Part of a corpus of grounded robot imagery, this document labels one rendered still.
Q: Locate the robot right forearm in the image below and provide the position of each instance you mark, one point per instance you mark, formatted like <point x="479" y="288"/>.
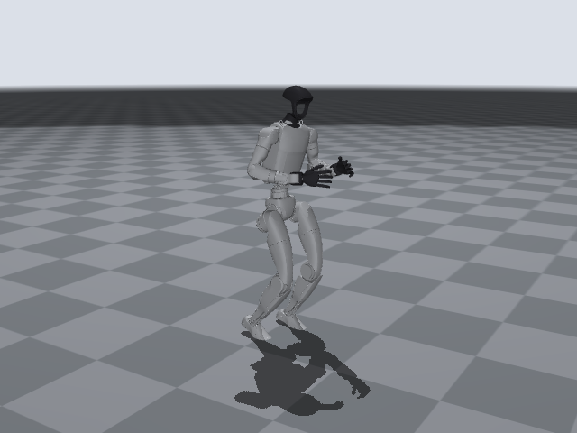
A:
<point x="272" y="176"/>

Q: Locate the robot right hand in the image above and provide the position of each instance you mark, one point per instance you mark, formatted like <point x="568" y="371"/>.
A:
<point x="311" y="177"/>

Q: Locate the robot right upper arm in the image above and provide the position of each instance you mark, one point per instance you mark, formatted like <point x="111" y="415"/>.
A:
<point x="266" y="138"/>

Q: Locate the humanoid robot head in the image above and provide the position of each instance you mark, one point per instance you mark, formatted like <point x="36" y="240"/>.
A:
<point x="296" y="95"/>

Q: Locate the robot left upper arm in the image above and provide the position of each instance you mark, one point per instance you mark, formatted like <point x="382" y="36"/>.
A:
<point x="312" y="149"/>

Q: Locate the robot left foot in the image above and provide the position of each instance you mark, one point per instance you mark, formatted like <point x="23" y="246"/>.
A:
<point x="292" y="321"/>

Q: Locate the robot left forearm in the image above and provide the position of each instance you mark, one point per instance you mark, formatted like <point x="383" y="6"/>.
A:
<point x="326" y="167"/>

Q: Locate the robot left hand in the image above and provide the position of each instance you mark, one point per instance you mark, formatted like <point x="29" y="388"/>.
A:
<point x="342" y="167"/>

